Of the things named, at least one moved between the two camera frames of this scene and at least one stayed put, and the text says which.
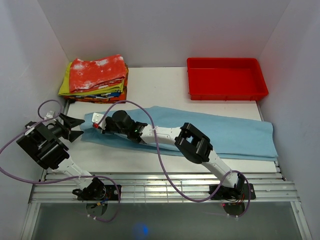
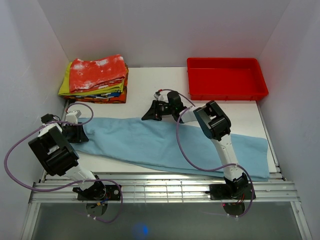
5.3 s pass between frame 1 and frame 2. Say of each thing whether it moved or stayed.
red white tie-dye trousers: stayed
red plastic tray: stayed
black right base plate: stayed
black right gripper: moved
